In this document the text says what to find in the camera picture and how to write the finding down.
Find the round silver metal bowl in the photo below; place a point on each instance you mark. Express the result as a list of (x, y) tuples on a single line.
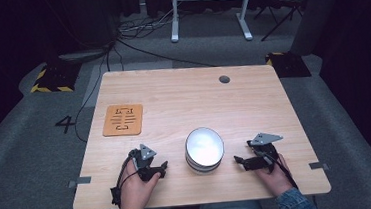
[(205, 148)]

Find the person's right hand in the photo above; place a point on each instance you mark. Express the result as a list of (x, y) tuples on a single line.
[(277, 179)]

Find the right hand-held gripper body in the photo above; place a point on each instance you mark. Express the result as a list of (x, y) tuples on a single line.
[(265, 150)]

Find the grey table edge bracket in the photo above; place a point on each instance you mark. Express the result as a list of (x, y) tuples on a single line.
[(80, 180), (318, 166)]

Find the black tripod stand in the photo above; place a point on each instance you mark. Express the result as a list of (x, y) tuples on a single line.
[(281, 8)]

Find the black yellow striped base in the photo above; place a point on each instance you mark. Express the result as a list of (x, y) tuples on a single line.
[(289, 64), (55, 78)]

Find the orange wooden cutout coaster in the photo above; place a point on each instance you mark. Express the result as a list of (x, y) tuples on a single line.
[(123, 119)]

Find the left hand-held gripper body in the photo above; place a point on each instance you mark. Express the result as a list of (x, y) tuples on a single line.
[(141, 158)]

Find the grey padded column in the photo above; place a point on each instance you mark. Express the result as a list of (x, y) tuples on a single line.
[(320, 10)]

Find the person's left hand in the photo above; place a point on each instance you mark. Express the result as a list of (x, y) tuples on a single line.
[(136, 190)]

